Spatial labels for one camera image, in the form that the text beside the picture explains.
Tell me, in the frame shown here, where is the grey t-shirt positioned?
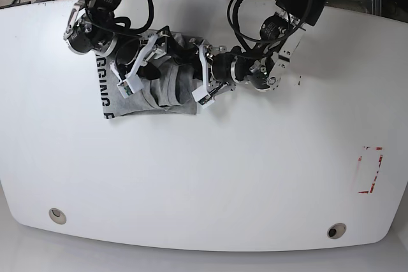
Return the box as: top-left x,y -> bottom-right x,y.
94,31 -> 198,120

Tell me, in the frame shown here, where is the table cable grommet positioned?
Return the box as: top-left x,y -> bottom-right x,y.
48,208 -> 67,225
327,223 -> 347,240

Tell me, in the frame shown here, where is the left table cable grommet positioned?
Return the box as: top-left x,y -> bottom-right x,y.
48,208 -> 67,225

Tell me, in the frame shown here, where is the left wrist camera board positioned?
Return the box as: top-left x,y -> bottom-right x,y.
192,86 -> 215,109

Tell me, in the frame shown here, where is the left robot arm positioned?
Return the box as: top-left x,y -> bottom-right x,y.
193,0 -> 327,106

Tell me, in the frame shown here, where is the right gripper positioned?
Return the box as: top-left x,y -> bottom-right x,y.
109,26 -> 191,83

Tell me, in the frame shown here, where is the red tape rectangle marking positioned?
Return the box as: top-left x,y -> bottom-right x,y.
354,147 -> 384,194

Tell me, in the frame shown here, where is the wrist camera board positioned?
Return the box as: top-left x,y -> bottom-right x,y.
117,75 -> 143,99
192,86 -> 215,109

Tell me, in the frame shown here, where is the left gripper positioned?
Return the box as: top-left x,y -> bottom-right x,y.
187,38 -> 237,96

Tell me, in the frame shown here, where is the right table cable grommet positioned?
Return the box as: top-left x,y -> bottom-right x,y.
327,223 -> 347,240

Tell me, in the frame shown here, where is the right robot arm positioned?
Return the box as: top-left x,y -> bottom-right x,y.
64,0 -> 202,88

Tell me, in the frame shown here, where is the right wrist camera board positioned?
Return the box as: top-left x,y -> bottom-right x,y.
117,75 -> 143,99

